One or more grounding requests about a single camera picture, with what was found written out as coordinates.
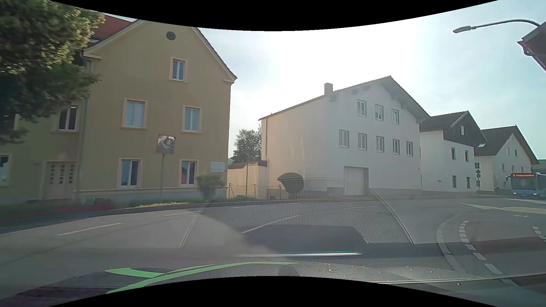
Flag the dark green tree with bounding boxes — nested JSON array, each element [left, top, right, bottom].
[[231, 126, 262, 164]]

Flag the low yellow outbuilding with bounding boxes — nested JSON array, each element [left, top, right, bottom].
[[227, 160, 268, 199]]

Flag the large white building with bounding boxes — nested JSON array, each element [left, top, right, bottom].
[[258, 76, 430, 198]]

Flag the green bush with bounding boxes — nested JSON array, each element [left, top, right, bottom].
[[196, 173, 225, 201]]

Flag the large yellow building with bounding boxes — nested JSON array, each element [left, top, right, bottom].
[[0, 16, 238, 202]]

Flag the car's own bonnet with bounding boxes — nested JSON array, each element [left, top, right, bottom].
[[0, 261, 546, 307]]

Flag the grey asphalt road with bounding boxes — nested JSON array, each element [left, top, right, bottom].
[[0, 194, 546, 299]]

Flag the white building with dark gable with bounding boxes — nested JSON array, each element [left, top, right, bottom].
[[419, 111, 487, 192]]

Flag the road markings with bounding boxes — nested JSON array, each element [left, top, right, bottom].
[[57, 200, 546, 285]]

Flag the small white gabled building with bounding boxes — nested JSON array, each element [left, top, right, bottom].
[[474, 125, 540, 192]]

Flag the street lamp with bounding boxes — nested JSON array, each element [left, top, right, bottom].
[[452, 18, 541, 34]]

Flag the large leafy tree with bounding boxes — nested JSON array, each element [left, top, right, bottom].
[[0, 0, 106, 146]]

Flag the blue bus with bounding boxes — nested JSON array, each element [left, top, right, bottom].
[[506, 172, 546, 199]]

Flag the building roof corner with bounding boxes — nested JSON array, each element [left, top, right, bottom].
[[517, 20, 546, 72]]

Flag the wire fence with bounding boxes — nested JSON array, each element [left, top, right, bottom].
[[227, 183, 295, 200]]

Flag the traffic mirror on post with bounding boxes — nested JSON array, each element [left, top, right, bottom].
[[156, 134, 176, 199]]

